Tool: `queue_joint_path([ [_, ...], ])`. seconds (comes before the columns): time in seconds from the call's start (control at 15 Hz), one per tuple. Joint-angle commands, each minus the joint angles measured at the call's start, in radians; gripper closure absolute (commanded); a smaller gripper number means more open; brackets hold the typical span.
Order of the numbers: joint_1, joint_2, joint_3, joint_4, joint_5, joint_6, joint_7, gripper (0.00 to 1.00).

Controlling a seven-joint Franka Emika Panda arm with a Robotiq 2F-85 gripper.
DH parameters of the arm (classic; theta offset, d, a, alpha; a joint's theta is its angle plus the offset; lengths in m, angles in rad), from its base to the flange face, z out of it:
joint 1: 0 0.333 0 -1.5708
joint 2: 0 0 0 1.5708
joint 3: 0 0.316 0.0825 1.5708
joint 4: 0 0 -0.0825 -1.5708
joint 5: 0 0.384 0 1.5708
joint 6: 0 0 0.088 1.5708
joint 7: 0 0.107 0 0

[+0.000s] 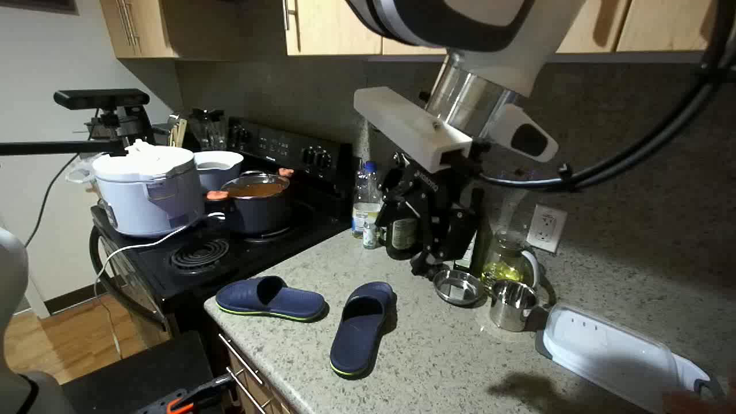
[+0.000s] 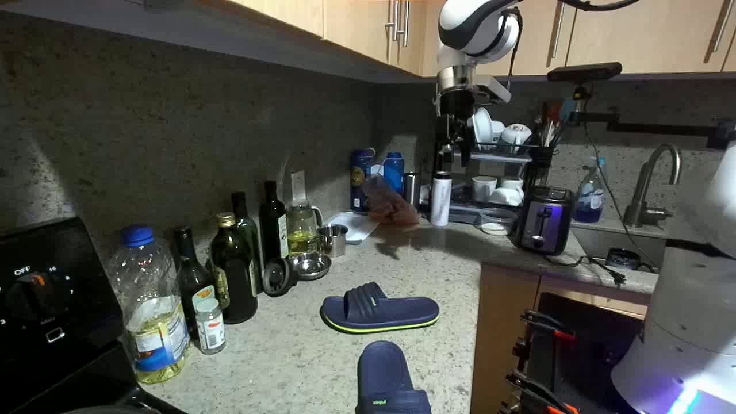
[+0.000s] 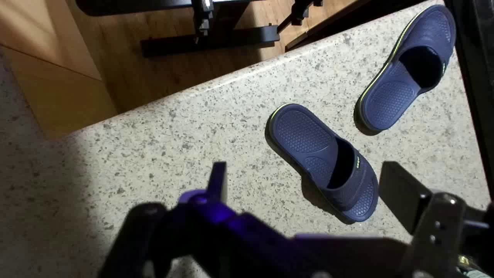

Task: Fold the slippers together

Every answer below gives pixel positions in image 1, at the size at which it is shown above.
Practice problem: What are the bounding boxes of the wooden knife block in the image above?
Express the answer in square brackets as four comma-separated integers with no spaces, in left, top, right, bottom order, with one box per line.
[165,113,190,149]

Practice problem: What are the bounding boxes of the black measuring cup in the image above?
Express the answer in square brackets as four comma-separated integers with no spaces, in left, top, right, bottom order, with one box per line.
[410,251,446,281]

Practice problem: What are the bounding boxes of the black cart orange clamps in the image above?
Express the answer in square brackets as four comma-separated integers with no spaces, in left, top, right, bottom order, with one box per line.
[59,329,239,414]

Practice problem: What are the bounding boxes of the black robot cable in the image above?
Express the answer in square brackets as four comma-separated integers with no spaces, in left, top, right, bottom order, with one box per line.
[477,0,736,194]

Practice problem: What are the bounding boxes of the white cutting board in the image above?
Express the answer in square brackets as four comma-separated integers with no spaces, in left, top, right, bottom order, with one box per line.
[539,303,726,414]

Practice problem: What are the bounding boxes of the dark bottle gold cap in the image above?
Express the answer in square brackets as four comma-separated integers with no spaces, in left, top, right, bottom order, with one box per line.
[387,213,421,261]

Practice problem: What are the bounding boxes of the clear water bottle blue cap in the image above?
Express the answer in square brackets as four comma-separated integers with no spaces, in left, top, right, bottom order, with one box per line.
[352,159,387,236]

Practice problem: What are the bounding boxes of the metal cabinet handle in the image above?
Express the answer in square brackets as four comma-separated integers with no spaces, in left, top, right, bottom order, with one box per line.
[280,0,303,56]

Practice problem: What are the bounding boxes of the steel cup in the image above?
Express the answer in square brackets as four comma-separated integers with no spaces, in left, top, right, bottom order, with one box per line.
[488,279,554,333]

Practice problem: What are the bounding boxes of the light wood upper cabinets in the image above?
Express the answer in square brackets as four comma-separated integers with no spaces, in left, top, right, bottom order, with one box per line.
[98,0,736,61]

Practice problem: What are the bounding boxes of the small spice jar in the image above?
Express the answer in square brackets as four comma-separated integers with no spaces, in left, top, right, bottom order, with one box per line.
[361,221,384,251]

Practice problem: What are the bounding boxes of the dark wall picture frame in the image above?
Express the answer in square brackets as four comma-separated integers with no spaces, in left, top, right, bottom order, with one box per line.
[0,0,78,15]

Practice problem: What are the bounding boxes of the thin grey cable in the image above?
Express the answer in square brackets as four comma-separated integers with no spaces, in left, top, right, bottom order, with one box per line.
[20,151,83,248]

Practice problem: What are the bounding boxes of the wooden base cabinet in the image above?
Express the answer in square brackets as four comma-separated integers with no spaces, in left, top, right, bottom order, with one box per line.
[202,313,297,414]

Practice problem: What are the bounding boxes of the navy slipper green-edged sole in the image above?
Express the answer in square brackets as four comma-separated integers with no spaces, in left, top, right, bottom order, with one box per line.
[328,281,400,379]
[214,274,331,323]

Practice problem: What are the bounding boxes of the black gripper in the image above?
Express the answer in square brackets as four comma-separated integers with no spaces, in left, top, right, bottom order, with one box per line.
[380,146,486,272]

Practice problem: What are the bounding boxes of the dark glass jar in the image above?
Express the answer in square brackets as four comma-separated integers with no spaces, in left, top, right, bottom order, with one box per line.
[187,108,229,151]

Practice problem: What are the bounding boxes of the white wall outlet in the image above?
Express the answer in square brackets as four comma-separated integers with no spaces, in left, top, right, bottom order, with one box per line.
[524,203,571,254]

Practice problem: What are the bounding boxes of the steel bowl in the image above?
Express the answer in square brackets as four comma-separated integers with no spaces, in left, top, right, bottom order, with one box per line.
[432,266,490,311]

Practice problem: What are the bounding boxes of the glass oil cruet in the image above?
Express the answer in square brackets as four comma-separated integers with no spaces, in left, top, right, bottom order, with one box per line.
[482,199,546,290]

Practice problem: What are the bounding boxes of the white rice cooker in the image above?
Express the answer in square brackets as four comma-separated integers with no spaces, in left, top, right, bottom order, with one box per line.
[89,141,208,238]

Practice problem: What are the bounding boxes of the white power cord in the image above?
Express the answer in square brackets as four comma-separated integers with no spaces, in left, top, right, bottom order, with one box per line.
[91,210,229,309]

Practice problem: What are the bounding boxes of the black electric stove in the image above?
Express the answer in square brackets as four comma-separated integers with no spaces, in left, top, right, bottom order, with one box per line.
[87,114,357,333]

